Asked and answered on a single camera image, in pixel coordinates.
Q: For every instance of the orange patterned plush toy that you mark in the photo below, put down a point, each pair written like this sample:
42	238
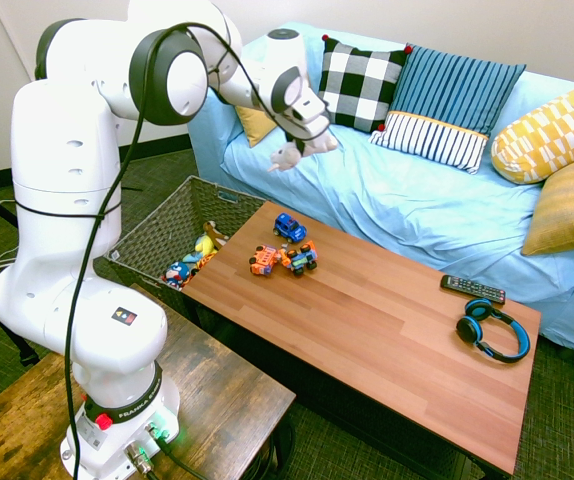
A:
204	262

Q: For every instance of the blue toy car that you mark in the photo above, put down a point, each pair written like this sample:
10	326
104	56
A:
289	227

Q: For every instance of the yellow white patterned bolster pillow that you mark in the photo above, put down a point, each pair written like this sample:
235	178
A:
547	135

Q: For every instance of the light blue covered sofa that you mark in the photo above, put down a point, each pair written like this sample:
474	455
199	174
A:
392	200

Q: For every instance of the orange and blue toy truck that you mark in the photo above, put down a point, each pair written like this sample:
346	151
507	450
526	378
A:
301	257

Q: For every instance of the small plain yellow pillow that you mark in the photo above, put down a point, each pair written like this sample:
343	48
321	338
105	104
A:
256	125

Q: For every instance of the black white checkered pillow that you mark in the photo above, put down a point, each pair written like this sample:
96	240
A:
357	82

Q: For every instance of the dark woven wicker basket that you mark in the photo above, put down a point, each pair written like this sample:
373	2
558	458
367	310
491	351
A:
167	225

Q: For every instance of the brown monkey plush toy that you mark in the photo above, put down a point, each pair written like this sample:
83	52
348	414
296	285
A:
212	231

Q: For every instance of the dark rustic wooden stand table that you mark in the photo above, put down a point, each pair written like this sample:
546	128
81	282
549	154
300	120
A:
227	400

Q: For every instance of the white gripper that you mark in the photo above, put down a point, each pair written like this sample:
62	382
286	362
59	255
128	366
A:
309	117

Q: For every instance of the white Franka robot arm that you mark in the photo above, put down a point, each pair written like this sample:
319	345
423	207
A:
67	210

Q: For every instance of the Captain America plush toy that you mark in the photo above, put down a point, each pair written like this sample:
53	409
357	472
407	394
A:
177	274

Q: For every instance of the black and blue headphones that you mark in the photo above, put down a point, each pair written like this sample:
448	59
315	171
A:
477	312

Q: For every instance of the blue striped pillow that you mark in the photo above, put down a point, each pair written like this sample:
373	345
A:
447	105

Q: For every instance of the yellow textured pillow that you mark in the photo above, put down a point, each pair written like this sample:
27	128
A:
572	205

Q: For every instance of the white stuffed unicorn toy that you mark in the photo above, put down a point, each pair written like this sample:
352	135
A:
287	156

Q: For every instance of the yellow plush toy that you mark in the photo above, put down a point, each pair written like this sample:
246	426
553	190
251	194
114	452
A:
204	245

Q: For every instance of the reddish wooden coffee table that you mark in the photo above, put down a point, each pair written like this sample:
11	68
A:
367	350

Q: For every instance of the black remote control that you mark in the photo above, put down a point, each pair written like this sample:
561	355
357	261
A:
474	289

